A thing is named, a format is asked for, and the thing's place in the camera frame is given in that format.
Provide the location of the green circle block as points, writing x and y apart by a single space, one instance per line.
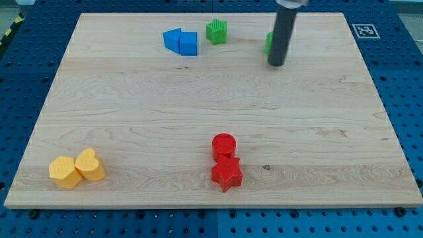
268 43

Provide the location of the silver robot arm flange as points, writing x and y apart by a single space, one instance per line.
292 4

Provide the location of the red circle block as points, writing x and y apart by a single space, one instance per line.
223 145

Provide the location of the blue cube block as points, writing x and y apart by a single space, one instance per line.
188 43

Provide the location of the wooden board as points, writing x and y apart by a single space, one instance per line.
312 133

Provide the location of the red star block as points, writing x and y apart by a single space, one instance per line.
227 172

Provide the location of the green star block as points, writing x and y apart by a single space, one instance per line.
216 31

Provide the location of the blue pentagon block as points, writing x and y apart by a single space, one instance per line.
171 40

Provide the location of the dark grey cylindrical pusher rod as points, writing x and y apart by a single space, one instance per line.
283 28

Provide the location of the yellow heart block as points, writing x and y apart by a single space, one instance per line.
89 165

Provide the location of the yellow hexagon block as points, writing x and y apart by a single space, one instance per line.
63 172

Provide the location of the white fiducial marker tag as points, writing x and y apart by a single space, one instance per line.
365 31

